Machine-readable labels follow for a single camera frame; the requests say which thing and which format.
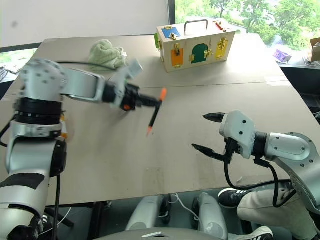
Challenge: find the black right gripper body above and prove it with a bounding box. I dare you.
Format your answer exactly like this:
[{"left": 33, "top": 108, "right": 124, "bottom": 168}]
[{"left": 222, "top": 137, "right": 245, "bottom": 165}]

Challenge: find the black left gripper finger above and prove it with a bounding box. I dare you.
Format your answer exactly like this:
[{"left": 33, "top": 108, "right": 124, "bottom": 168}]
[
  {"left": 139, "top": 93, "right": 163, "bottom": 103},
  {"left": 139, "top": 99, "right": 161, "bottom": 108}
]

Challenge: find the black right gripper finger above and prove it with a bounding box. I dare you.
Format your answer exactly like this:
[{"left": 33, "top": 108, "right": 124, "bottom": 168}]
[
  {"left": 202, "top": 112, "right": 229, "bottom": 124},
  {"left": 191, "top": 143, "right": 226, "bottom": 162}
]

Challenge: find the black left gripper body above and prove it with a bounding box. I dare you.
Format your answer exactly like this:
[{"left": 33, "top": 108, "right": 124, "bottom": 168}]
[{"left": 120, "top": 83, "right": 147, "bottom": 112}]

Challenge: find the black pen with orange cap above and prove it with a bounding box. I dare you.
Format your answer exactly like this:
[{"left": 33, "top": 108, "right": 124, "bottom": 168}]
[{"left": 146, "top": 87, "right": 168, "bottom": 137}]

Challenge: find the black white-striped sneaker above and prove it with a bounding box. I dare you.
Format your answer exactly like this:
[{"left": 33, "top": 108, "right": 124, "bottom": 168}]
[
  {"left": 228, "top": 226, "right": 275, "bottom": 240},
  {"left": 217, "top": 188, "right": 254, "bottom": 209}
]

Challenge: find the light green towel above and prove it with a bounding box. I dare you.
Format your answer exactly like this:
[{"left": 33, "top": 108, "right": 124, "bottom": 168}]
[{"left": 87, "top": 39, "right": 129, "bottom": 71}]

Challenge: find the silver rounded robot leg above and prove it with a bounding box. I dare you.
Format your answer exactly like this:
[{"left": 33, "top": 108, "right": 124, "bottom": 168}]
[
  {"left": 124, "top": 194, "right": 161, "bottom": 232},
  {"left": 192, "top": 193, "right": 229, "bottom": 240}
]

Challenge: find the person's leg in beige trousers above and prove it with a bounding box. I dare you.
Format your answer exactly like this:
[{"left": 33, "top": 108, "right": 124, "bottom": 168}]
[{"left": 236, "top": 186, "right": 319, "bottom": 240}]

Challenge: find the wooden lock box with latches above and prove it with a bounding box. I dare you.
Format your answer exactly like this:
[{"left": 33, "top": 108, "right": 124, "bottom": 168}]
[{"left": 153, "top": 19, "right": 237, "bottom": 74}]

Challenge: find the purple packet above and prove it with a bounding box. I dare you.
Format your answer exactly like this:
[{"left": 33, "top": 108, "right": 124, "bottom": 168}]
[{"left": 274, "top": 49, "right": 293, "bottom": 63}]

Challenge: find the black side desk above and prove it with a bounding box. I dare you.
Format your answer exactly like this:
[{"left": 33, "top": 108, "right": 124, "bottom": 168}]
[{"left": 279, "top": 61, "right": 320, "bottom": 109}]

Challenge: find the grey robot torso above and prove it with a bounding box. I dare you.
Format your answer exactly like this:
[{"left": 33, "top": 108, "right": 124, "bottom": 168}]
[{"left": 94, "top": 227, "right": 214, "bottom": 240}]

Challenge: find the cardboard box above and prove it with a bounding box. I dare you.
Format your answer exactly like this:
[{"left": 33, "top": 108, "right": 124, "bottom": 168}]
[{"left": 308, "top": 37, "right": 320, "bottom": 63}]

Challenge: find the black table leg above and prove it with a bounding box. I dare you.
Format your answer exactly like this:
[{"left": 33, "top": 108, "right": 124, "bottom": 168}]
[{"left": 89, "top": 201, "right": 113, "bottom": 240}]

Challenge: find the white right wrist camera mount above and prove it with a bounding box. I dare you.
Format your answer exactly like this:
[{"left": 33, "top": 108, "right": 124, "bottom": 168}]
[{"left": 219, "top": 110, "right": 257, "bottom": 160}]

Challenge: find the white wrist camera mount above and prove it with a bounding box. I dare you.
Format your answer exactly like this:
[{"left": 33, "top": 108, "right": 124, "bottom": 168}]
[
  {"left": 219, "top": 110, "right": 257, "bottom": 160},
  {"left": 109, "top": 58, "right": 144, "bottom": 109}
]

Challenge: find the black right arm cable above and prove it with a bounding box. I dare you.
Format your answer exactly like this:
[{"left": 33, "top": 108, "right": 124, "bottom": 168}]
[{"left": 223, "top": 149, "right": 296, "bottom": 209}]

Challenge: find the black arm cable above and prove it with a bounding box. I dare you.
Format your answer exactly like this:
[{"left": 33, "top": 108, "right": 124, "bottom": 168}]
[
  {"left": 223, "top": 149, "right": 296, "bottom": 209},
  {"left": 0, "top": 61, "right": 116, "bottom": 240}
]

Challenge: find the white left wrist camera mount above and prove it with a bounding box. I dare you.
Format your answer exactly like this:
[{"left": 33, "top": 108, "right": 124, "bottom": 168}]
[{"left": 109, "top": 58, "right": 144, "bottom": 109}]

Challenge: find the thin white cable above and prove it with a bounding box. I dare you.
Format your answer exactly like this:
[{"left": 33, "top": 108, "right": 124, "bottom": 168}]
[{"left": 174, "top": 193, "right": 201, "bottom": 221}]

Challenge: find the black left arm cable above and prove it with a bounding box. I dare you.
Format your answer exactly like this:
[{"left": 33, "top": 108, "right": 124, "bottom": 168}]
[{"left": 0, "top": 61, "right": 116, "bottom": 240}]

